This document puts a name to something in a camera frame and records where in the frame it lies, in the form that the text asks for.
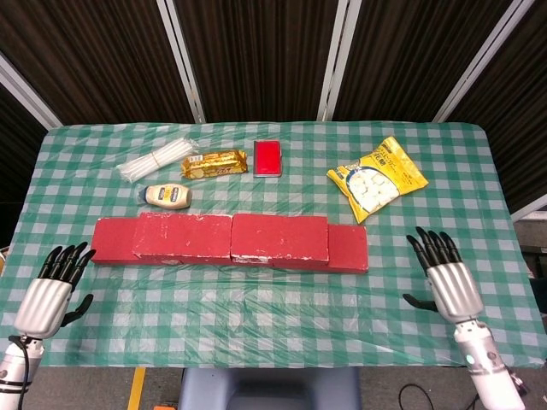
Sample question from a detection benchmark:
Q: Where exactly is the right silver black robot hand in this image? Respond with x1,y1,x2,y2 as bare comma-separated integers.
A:
402,225,485,324

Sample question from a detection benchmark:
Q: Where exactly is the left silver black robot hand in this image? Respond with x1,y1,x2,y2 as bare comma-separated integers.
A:
13,242,97,339

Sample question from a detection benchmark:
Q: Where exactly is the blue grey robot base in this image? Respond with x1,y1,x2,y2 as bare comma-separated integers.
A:
177,366,362,410

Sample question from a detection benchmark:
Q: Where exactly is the yellow marshmallow bag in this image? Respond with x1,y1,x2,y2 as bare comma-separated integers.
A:
326,136,430,222

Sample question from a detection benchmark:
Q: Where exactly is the mayonnaise squeeze bottle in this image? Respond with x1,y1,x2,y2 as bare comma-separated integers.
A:
136,182,193,210

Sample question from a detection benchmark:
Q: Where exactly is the bundle of white straws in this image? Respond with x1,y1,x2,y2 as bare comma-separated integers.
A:
117,137,198,185

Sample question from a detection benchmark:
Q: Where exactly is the green checkered plastic tablecloth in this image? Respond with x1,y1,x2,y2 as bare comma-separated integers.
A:
0,121,547,369

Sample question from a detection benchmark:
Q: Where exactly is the gold biscuit packet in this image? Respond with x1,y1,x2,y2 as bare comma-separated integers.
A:
181,149,250,180

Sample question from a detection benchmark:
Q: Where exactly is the red ink pad case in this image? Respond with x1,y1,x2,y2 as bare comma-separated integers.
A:
252,139,284,179

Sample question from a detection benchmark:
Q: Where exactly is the black floor cable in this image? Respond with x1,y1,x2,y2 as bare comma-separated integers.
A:
399,383,484,410

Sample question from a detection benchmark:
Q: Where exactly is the white partition frame post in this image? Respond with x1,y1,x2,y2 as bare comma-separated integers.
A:
156,0,207,124
432,0,538,124
510,194,547,223
0,53,64,129
316,0,363,123

